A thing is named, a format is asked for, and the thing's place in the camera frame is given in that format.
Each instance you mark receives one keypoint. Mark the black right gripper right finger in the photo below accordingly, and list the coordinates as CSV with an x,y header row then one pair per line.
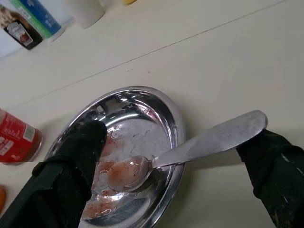
x,y
280,175

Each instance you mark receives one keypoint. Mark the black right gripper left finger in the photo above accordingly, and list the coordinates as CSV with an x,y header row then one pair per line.
x,y
61,180

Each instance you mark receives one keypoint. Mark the red jam glass jar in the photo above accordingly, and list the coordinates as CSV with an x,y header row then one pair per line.
x,y
16,140

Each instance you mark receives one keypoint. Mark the pale white bread slice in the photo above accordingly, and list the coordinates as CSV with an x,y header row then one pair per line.
x,y
2,199

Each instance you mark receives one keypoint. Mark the steel spoon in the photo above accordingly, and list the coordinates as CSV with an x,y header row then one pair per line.
x,y
213,140

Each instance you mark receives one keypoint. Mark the round steel plate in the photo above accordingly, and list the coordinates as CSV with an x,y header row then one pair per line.
x,y
142,111

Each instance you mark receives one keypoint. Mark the brown ketchup bottle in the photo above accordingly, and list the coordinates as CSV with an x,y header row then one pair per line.
x,y
21,33

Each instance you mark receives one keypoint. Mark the blue green labelled canister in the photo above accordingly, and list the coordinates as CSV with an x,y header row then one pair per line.
x,y
45,19

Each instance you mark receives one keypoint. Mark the white ceramic vase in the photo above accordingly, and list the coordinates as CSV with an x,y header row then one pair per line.
x,y
88,12

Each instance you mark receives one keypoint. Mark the yellow detergent pump bottle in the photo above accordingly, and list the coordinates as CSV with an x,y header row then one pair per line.
x,y
129,1

